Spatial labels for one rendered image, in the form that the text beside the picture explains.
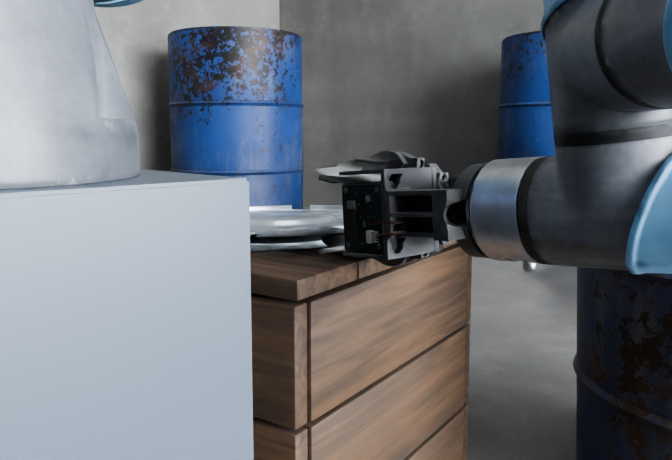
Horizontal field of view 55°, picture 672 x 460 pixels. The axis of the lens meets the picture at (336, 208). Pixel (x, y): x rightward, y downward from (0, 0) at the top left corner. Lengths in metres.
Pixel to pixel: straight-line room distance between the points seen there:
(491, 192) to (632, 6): 0.18
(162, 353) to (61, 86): 0.11
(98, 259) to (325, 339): 0.35
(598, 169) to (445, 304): 0.42
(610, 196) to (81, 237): 0.29
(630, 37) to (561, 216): 0.14
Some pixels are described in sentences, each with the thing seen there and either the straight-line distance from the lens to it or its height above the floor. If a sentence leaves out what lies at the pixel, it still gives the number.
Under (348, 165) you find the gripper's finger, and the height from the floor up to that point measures 0.44.
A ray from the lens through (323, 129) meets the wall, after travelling 3.95.
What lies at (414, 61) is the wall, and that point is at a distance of 3.73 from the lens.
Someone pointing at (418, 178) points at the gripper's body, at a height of 0.43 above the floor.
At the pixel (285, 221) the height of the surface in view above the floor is 0.37.
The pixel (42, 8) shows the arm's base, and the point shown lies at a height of 0.52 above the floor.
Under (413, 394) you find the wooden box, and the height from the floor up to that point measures 0.18.
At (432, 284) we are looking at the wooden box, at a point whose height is 0.30.
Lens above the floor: 0.47
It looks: 7 degrees down
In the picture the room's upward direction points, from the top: straight up
